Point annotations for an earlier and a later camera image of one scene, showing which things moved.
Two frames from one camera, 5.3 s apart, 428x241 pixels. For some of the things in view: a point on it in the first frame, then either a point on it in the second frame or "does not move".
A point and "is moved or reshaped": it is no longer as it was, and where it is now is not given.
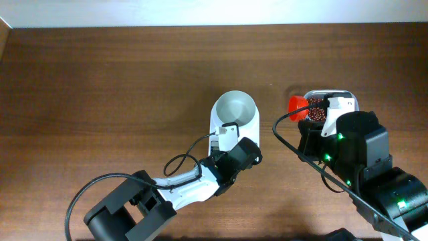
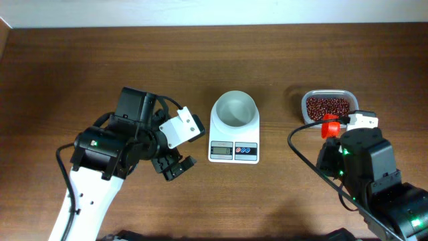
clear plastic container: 316,100 does not move
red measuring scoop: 296,102 is moved or reshaped
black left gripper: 214,155 -> 179,168
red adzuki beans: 316,114 does not move
